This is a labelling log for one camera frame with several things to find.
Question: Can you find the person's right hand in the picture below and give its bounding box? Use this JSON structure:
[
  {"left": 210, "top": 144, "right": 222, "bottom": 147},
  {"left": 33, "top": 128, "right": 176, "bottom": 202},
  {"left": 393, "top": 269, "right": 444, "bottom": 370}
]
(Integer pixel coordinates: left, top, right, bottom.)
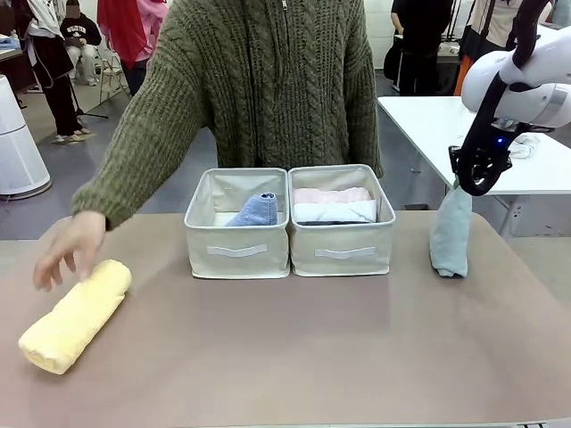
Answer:
[{"left": 33, "top": 210, "right": 108, "bottom": 293}]

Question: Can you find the white table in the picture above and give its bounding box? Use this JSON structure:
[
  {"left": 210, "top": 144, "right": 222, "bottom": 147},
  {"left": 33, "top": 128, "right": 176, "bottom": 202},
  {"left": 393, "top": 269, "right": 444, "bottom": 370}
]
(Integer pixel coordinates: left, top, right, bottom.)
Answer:
[{"left": 376, "top": 95, "right": 571, "bottom": 237}]

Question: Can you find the seated bystander in dark hoodie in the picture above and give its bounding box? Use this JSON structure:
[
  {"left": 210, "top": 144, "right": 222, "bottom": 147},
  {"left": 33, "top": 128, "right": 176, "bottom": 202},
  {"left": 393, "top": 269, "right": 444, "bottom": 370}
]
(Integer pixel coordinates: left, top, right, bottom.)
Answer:
[{"left": 60, "top": 0, "right": 103, "bottom": 86}]

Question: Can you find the yellow rolled towel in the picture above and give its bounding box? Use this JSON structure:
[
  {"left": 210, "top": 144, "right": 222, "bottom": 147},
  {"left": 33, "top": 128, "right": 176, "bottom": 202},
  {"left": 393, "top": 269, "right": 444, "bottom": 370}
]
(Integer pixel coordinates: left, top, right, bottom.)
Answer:
[{"left": 17, "top": 259, "right": 134, "bottom": 375}]

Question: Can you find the person's torso in green sweater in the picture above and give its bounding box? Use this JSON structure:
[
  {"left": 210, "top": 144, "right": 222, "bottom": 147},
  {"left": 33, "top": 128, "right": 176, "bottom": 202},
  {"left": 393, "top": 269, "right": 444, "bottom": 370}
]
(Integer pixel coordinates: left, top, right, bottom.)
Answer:
[{"left": 128, "top": 0, "right": 385, "bottom": 179}]

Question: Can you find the dark grey towel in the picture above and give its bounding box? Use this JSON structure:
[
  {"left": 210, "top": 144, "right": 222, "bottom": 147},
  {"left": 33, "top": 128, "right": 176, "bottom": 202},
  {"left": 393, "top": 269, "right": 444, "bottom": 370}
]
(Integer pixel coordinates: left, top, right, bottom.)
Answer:
[{"left": 297, "top": 211, "right": 371, "bottom": 224}]

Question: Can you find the pale teal cone-folded towel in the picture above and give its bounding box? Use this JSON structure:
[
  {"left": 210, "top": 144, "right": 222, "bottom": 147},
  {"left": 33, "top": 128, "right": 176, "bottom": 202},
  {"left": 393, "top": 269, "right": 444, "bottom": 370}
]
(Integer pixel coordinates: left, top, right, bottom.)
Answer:
[{"left": 429, "top": 176, "right": 474, "bottom": 280}]

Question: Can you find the pink towel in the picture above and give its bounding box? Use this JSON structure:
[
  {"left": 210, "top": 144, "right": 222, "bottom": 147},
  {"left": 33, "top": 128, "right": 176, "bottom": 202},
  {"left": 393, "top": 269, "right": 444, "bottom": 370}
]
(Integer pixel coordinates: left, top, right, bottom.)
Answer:
[{"left": 293, "top": 186, "right": 372, "bottom": 206}]

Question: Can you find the beige fabric storage bin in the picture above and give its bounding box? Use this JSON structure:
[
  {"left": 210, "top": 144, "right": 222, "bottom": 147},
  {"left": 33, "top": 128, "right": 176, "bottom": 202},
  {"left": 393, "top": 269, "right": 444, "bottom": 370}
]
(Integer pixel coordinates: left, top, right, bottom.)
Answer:
[
  {"left": 183, "top": 167, "right": 292, "bottom": 280},
  {"left": 287, "top": 163, "right": 397, "bottom": 277}
]

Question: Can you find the bystander in black clothes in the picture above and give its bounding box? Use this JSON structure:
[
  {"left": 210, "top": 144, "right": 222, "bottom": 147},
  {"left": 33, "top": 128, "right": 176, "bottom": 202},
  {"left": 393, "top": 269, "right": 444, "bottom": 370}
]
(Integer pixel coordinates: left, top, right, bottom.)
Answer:
[{"left": 384, "top": 0, "right": 454, "bottom": 97}]

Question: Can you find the white round air purifier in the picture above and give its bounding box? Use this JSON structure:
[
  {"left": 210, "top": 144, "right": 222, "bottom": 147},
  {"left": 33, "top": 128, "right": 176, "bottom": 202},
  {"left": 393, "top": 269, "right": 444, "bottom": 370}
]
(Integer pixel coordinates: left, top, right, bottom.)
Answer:
[{"left": 0, "top": 73, "right": 52, "bottom": 197}]

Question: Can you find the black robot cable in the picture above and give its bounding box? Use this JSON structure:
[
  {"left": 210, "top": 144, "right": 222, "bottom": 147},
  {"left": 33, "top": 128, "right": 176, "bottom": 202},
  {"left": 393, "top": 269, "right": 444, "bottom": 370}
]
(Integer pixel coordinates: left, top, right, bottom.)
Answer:
[{"left": 458, "top": 0, "right": 554, "bottom": 197}]

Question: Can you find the crumpled white cloth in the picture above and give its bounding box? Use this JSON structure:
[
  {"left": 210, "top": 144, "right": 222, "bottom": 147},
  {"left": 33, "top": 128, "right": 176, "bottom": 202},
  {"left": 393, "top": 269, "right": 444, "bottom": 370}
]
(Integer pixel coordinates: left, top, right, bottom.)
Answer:
[{"left": 508, "top": 132, "right": 542, "bottom": 160}]

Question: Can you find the white towel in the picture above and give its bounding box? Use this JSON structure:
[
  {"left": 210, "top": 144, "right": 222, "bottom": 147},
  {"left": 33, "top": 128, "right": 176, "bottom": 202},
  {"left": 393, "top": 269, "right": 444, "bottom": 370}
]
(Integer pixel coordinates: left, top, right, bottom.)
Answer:
[{"left": 294, "top": 199, "right": 378, "bottom": 224}]

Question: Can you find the bystander with red cloth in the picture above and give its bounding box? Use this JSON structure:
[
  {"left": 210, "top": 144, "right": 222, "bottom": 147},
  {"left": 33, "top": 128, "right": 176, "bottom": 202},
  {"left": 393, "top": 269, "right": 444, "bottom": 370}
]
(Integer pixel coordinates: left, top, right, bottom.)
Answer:
[{"left": 96, "top": 0, "right": 170, "bottom": 97}]

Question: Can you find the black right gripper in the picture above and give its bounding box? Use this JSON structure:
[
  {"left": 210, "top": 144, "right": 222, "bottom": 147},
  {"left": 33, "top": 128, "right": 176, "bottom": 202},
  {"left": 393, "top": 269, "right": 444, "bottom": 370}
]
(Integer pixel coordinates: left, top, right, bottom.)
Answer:
[{"left": 448, "top": 144, "right": 513, "bottom": 188}]

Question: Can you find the bystander in orange trousers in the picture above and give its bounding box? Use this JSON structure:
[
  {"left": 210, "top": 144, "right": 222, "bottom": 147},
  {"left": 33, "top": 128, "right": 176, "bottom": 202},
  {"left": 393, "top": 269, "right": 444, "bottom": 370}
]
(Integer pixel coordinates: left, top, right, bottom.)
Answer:
[{"left": 453, "top": 0, "right": 554, "bottom": 95}]

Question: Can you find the right forearm in green sleeve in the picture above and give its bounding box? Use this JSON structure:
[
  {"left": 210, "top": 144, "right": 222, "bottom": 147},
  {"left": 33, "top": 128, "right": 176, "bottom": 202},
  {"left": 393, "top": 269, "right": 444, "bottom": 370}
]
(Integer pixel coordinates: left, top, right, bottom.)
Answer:
[{"left": 70, "top": 111, "right": 200, "bottom": 232}]

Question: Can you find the lavender cone-folded towel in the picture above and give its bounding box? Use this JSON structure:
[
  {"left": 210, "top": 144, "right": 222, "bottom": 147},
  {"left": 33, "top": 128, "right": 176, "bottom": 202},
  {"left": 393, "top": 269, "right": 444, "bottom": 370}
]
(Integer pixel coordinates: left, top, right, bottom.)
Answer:
[{"left": 224, "top": 191, "right": 278, "bottom": 227}]

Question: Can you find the bystander in dark clothes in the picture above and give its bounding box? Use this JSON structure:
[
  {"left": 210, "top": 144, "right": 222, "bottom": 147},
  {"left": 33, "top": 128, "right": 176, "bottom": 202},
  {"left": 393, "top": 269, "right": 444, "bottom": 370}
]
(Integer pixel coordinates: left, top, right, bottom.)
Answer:
[{"left": 12, "top": 0, "right": 90, "bottom": 144}]

